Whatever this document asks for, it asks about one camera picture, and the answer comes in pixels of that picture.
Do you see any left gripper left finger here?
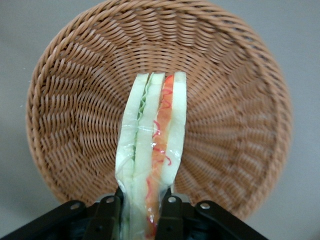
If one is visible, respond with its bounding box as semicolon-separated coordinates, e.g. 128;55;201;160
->
86;186;125;240

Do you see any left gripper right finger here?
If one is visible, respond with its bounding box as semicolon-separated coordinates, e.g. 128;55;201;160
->
156;188;187;240

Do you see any triangle sandwich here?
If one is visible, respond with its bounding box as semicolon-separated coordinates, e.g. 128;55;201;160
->
114;71;188;240

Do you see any large round wicker basket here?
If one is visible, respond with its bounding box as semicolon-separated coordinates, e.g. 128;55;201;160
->
24;0;293;221

